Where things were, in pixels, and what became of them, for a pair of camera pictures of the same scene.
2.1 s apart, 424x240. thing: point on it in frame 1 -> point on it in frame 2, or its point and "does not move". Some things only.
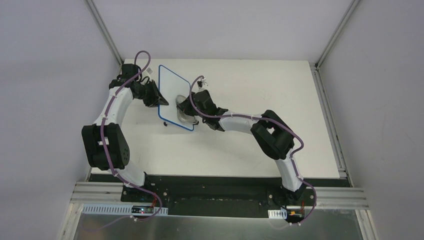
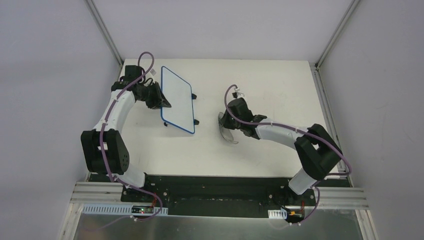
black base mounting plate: x=221 y=196 does not move
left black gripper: x=151 y=94 does not move
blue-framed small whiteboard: x=171 y=85 does not move
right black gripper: x=191 y=108 -> x=228 y=120
